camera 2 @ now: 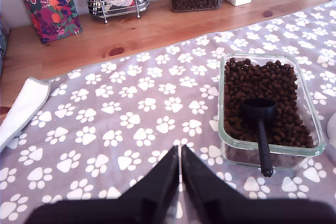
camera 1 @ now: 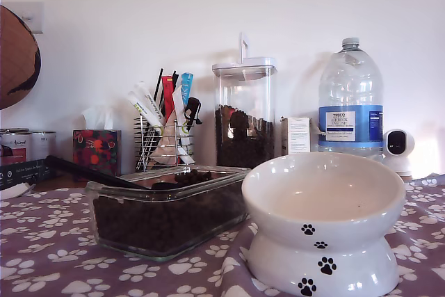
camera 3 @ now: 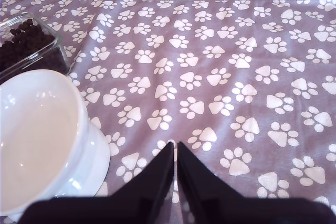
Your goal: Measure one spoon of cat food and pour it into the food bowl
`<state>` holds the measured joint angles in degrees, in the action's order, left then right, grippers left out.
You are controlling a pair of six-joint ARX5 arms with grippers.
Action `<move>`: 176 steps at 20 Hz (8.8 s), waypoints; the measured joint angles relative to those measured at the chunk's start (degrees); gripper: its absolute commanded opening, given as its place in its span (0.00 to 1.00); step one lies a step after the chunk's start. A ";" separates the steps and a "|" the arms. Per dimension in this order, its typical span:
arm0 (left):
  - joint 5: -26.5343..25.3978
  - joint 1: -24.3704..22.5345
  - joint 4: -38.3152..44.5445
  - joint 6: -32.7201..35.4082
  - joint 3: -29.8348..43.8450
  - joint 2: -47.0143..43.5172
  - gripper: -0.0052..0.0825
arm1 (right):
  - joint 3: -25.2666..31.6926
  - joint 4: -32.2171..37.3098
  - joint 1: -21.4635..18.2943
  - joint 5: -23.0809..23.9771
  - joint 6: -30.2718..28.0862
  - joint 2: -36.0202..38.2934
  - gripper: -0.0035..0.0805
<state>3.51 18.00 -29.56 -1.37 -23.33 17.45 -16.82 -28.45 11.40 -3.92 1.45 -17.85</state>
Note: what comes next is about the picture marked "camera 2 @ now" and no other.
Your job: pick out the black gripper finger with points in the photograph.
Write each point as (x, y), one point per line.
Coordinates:
(204, 190)
(157, 187)

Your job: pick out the black plastic measuring scoop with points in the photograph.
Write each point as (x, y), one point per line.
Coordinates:
(258, 108)

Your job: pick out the rectangular glass food container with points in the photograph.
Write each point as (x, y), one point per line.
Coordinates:
(288, 159)

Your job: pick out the brown cat kibble heap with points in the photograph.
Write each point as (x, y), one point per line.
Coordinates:
(262, 82)

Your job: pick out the grey paw print cloth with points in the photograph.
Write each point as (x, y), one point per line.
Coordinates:
(105, 119)

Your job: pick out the white folded towel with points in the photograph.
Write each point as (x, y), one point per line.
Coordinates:
(23, 103)

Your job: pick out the floral tissue box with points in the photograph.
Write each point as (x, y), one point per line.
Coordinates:
(52, 11)

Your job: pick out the dark printed cardboard box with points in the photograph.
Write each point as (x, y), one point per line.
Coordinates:
(2, 51)

